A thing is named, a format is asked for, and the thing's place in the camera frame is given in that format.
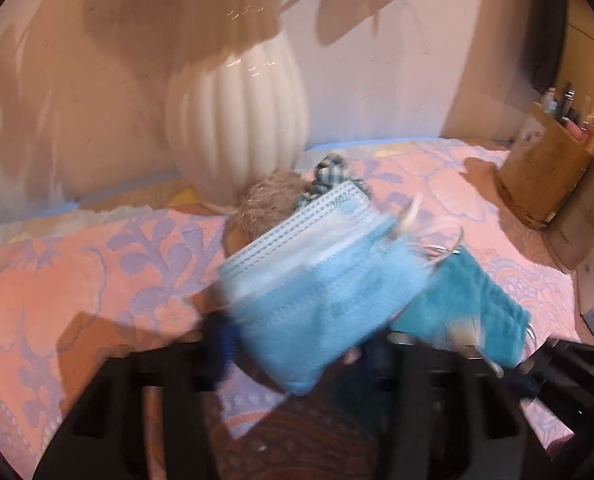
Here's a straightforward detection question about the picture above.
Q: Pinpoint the checked scrunchie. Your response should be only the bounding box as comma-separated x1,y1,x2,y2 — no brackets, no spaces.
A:
297,152,374,207

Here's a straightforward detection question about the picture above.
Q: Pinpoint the brown cardboard box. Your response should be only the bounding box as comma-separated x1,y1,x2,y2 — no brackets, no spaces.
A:
547,160,594,271

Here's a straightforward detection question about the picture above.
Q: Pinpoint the blue face mask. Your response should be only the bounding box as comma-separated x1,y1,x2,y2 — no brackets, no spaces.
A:
218,182,465,397

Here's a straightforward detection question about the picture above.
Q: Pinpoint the row of cosmetic bottles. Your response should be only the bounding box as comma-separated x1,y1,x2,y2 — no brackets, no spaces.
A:
541,81,594,142

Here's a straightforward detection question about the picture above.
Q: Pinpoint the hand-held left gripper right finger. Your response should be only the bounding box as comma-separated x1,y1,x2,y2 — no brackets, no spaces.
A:
372,332,542,480

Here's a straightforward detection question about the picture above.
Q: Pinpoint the white ribbed vase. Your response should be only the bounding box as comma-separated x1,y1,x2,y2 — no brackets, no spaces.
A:
166,39,312,212

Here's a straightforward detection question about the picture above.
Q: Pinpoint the pink printed blanket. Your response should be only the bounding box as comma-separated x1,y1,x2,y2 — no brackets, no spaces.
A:
0,137,585,480

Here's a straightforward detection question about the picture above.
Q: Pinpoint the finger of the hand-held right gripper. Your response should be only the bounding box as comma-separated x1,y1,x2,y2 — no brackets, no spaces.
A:
517,339,594,411

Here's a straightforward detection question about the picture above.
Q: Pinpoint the teal cloth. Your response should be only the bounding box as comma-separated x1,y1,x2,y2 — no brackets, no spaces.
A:
391,247,534,368

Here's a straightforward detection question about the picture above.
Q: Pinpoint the brown furry object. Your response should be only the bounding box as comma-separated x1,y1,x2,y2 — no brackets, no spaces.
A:
226,169,314,253

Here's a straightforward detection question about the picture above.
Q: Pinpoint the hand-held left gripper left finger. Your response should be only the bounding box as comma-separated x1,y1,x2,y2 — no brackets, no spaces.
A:
32,317,240,480

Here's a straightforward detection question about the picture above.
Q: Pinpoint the wooden organizer box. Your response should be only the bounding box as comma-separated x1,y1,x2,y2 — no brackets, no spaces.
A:
496,101,594,231

